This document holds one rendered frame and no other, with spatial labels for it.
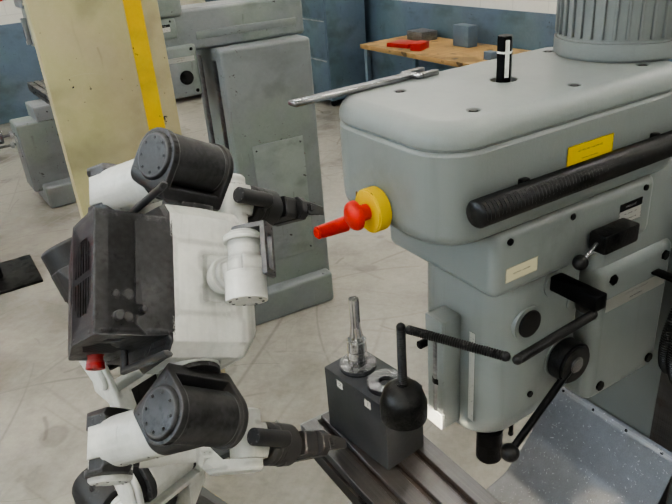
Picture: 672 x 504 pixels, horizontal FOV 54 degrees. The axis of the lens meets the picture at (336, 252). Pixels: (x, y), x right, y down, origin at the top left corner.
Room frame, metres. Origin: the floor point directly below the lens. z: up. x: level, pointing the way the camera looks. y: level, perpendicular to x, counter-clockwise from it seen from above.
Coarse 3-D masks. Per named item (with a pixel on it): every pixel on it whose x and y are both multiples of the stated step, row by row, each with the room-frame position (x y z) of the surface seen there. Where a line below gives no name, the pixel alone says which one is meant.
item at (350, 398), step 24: (336, 360) 1.35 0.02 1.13; (336, 384) 1.30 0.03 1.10; (360, 384) 1.25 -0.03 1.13; (384, 384) 1.24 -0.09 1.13; (336, 408) 1.30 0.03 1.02; (360, 408) 1.23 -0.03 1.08; (360, 432) 1.23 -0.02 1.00; (384, 432) 1.16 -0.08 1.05; (408, 432) 1.20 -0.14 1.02; (384, 456) 1.17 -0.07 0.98
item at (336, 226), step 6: (342, 216) 0.91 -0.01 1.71; (330, 222) 0.89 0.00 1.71; (336, 222) 0.89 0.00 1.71; (342, 222) 0.89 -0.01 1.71; (318, 228) 0.87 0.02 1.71; (324, 228) 0.88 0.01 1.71; (330, 228) 0.88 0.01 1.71; (336, 228) 0.88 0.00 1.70; (342, 228) 0.89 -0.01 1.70; (348, 228) 0.89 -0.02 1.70; (318, 234) 0.87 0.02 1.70; (324, 234) 0.87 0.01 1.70; (330, 234) 0.88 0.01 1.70
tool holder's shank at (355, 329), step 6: (348, 300) 1.32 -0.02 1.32; (354, 300) 1.31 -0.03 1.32; (354, 306) 1.31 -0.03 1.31; (354, 312) 1.31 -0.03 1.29; (354, 318) 1.31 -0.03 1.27; (354, 324) 1.31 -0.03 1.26; (354, 330) 1.31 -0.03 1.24; (360, 330) 1.31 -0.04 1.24; (354, 336) 1.31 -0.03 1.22; (360, 336) 1.31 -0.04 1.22
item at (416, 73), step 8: (408, 72) 0.98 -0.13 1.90; (416, 72) 1.00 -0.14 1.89; (424, 72) 0.98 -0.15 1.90; (432, 72) 0.98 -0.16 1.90; (376, 80) 0.95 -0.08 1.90; (384, 80) 0.95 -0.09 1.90; (392, 80) 0.95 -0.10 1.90; (400, 80) 0.96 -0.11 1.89; (344, 88) 0.92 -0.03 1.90; (352, 88) 0.91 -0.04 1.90; (360, 88) 0.92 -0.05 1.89; (368, 88) 0.93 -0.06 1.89; (304, 96) 0.89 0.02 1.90; (312, 96) 0.89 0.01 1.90; (320, 96) 0.88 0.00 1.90; (328, 96) 0.89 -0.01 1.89; (336, 96) 0.90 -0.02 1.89; (288, 104) 0.88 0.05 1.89; (296, 104) 0.86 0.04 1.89; (304, 104) 0.87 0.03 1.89
